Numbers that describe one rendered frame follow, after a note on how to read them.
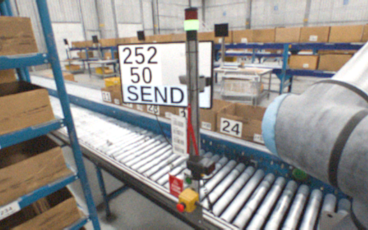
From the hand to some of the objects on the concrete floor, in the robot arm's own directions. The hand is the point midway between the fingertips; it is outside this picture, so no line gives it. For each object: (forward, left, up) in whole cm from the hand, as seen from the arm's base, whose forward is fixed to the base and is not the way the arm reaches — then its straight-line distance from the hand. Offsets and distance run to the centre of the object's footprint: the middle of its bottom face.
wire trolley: (+251, +149, -63) cm, 299 cm away
